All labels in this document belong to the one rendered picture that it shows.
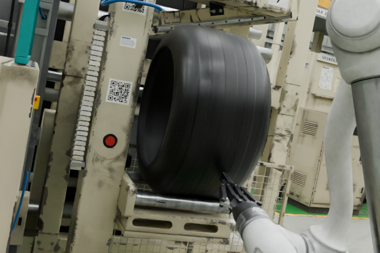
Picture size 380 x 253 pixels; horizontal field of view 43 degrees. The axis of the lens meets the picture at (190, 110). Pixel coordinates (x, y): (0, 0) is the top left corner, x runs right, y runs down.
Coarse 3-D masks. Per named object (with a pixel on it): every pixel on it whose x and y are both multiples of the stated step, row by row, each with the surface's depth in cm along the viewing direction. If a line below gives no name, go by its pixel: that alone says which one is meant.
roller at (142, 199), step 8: (144, 192) 153; (136, 200) 151; (144, 200) 151; (152, 200) 152; (160, 200) 153; (168, 200) 154; (176, 200) 155; (184, 200) 156; (192, 200) 157; (200, 200) 158; (208, 200) 159; (216, 200) 160; (176, 208) 156; (184, 208) 156; (192, 208) 157; (200, 208) 158; (208, 208) 158; (216, 208) 159; (224, 208) 160
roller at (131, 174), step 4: (128, 172) 179; (132, 172) 180; (136, 172) 180; (132, 176) 178; (136, 176) 179; (140, 176) 180; (132, 180) 178; (136, 180) 179; (140, 180) 179; (140, 184) 180; (144, 184) 181
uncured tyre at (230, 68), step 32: (192, 32) 153; (224, 32) 161; (160, 64) 187; (192, 64) 144; (224, 64) 146; (256, 64) 151; (160, 96) 195; (192, 96) 140; (224, 96) 142; (256, 96) 146; (160, 128) 194; (192, 128) 140; (224, 128) 142; (256, 128) 145; (160, 160) 149; (192, 160) 143; (224, 160) 145; (256, 160) 151; (160, 192) 159; (192, 192) 155
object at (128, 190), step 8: (128, 176) 159; (128, 184) 148; (120, 192) 155; (128, 192) 146; (136, 192) 147; (120, 200) 153; (128, 200) 146; (120, 208) 151; (128, 208) 146; (128, 216) 147
